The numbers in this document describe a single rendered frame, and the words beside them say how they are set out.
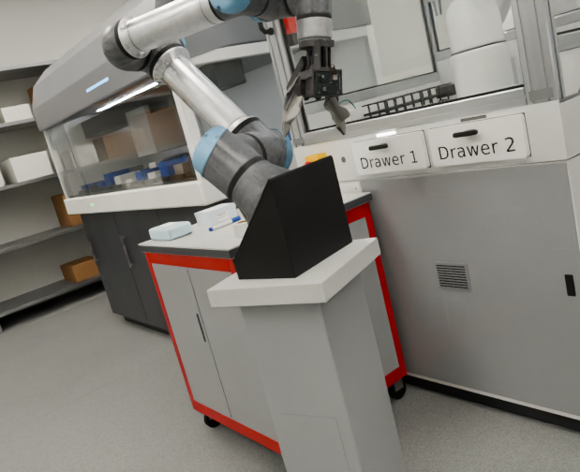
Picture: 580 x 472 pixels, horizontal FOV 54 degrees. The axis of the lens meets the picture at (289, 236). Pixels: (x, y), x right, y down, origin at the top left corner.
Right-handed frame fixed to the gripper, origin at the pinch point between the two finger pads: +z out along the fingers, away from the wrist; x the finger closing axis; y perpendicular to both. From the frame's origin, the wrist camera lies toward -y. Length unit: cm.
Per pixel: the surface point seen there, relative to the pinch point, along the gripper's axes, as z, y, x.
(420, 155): 7, -23, 48
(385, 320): 63, -43, 48
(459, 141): 3, -10, 50
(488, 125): -1, -1, 52
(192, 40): -40, -114, 7
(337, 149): 4, -59, 40
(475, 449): 92, -4, 52
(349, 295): 33.5, 12.9, 0.6
